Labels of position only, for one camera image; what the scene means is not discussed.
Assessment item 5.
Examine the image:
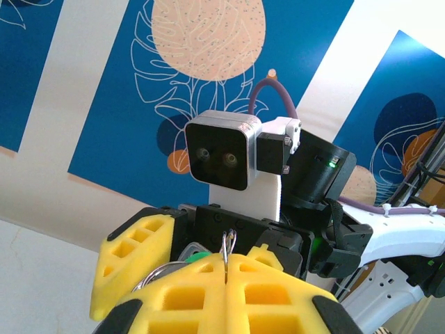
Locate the blue panel with peach circle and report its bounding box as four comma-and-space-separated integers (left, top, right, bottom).
67, 0, 355, 209

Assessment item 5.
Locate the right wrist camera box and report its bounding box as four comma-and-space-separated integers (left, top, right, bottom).
184, 109, 302, 223

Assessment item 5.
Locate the blue panel with lily outline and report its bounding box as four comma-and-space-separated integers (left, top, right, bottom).
333, 29, 445, 209

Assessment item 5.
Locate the blue panel with feather leaf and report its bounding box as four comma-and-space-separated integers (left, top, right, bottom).
0, 0, 64, 154

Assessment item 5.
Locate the aluminium frame upright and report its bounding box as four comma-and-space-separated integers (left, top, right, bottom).
399, 120, 445, 209

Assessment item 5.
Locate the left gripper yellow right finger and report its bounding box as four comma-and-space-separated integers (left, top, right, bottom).
227, 255, 364, 334

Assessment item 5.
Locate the green plastic key tag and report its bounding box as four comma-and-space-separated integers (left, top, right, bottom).
179, 242, 211, 264

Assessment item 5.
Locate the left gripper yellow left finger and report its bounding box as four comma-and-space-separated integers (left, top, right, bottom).
92, 253, 229, 334

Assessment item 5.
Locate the silver keyring chain with loop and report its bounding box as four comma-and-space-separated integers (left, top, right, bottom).
131, 229, 238, 295

